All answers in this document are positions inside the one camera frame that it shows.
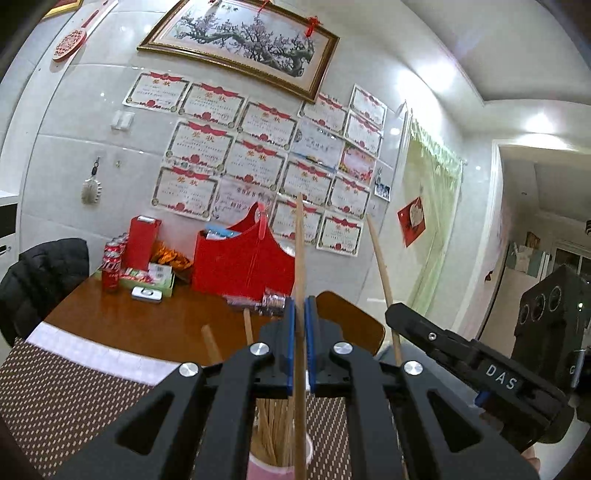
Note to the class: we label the black padded jacket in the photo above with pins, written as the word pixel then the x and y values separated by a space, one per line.
pixel 41 277

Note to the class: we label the white appliance with black panel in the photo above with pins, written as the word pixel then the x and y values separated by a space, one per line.
pixel 7 221

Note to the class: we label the light green curtain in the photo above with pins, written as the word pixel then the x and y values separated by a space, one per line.
pixel 431 207

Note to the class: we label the red heart card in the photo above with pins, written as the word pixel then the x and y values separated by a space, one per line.
pixel 412 221

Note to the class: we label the red knot ornament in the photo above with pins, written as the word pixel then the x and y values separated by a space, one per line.
pixel 313 27

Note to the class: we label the brown woven placemat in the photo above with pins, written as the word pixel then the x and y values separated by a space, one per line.
pixel 69 406

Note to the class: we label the blue packet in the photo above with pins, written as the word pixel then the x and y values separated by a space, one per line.
pixel 221 233

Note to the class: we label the red gift bag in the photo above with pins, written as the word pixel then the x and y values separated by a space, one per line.
pixel 240 272

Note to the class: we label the pink paper cup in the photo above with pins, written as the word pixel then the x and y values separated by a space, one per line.
pixel 258 468

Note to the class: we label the hanging round silver brush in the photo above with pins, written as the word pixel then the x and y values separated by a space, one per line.
pixel 91 191

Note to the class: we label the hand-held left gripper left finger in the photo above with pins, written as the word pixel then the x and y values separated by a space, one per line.
pixel 290 350

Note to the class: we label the red and green packets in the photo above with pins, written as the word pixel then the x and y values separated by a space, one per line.
pixel 136 277

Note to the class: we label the white table cloth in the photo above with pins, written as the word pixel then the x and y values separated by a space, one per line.
pixel 92 353

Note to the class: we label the tall red box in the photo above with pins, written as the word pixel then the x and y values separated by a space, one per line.
pixel 141 244

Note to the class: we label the white light switch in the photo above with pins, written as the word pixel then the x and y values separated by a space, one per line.
pixel 123 120

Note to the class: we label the row of red soda cans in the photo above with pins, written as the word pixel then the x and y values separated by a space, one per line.
pixel 111 274

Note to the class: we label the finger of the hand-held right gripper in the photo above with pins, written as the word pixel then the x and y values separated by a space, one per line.
pixel 429 334

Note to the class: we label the small white box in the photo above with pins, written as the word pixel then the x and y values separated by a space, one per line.
pixel 161 270

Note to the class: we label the gold picture frame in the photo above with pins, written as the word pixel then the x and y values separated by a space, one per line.
pixel 69 7

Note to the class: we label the wall of award certificates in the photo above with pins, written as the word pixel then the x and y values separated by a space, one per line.
pixel 258 152

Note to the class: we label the orange snack bag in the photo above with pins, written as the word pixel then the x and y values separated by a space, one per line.
pixel 173 256

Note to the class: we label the brown wooden chair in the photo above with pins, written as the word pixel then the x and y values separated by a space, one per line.
pixel 355 323

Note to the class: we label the white door frame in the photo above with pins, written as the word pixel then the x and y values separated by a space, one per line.
pixel 491 221

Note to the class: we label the gold framed blossom painting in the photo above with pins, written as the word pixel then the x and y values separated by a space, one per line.
pixel 249 39

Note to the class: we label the small photo print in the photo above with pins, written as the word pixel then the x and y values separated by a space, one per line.
pixel 383 189

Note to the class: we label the bundle of wooden chopsticks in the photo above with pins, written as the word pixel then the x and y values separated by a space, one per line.
pixel 272 429

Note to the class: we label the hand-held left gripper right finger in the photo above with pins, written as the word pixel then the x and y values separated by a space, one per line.
pixel 310 350

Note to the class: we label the clear plastic packets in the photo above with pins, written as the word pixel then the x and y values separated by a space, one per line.
pixel 272 300

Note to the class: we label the red paddle wall decoration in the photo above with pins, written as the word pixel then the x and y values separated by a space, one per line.
pixel 67 44

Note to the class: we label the white oval device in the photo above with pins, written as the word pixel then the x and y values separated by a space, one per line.
pixel 147 294

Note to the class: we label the green tray box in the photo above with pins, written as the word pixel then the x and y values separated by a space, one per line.
pixel 168 288

